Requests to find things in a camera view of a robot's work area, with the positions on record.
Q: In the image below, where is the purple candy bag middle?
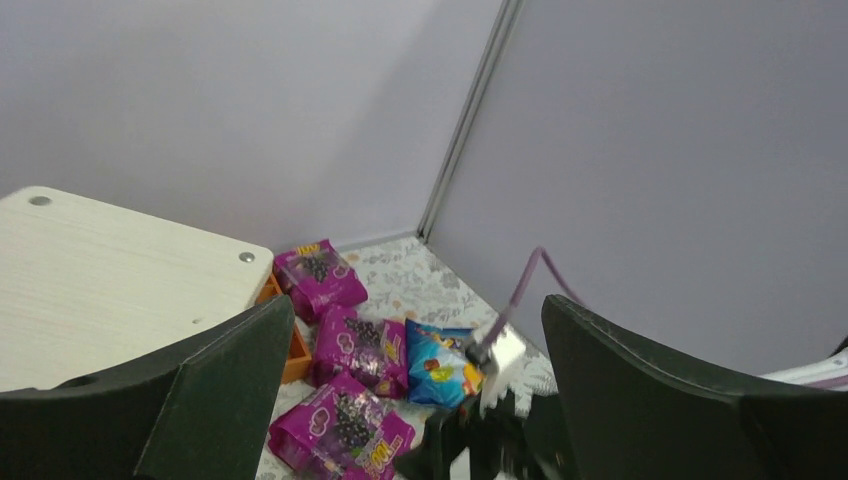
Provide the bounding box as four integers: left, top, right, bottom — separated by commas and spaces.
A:
310, 306, 409, 399

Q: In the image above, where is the purple candy bag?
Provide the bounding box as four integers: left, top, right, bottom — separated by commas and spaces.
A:
273, 239, 368, 324
268, 373, 415, 480
310, 306, 409, 399

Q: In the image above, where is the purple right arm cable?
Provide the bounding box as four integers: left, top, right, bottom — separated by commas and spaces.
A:
478, 246, 588, 349

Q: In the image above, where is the purple candy bag near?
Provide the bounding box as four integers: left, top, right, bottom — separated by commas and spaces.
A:
268, 373, 415, 480

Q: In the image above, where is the floral patterned table mat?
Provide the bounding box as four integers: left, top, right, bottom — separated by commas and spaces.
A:
255, 236, 564, 480

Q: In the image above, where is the orange wooden compartment tray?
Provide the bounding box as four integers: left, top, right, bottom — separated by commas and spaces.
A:
255, 274, 312, 385

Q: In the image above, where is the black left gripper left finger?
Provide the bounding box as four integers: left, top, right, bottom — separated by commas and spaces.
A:
1, 296, 295, 479

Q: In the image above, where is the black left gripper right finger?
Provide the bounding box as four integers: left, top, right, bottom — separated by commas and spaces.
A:
541, 295, 847, 479

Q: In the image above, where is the white wooden two-tier shelf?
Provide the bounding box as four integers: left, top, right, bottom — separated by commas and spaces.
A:
1, 186, 273, 391

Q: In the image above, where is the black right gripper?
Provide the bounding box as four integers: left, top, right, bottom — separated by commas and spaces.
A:
394, 390, 564, 480

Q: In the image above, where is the purple candy bag far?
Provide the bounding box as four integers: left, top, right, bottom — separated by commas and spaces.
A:
273, 239, 368, 324

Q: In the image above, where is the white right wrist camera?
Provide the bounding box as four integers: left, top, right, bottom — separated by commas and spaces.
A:
465, 325, 527, 416

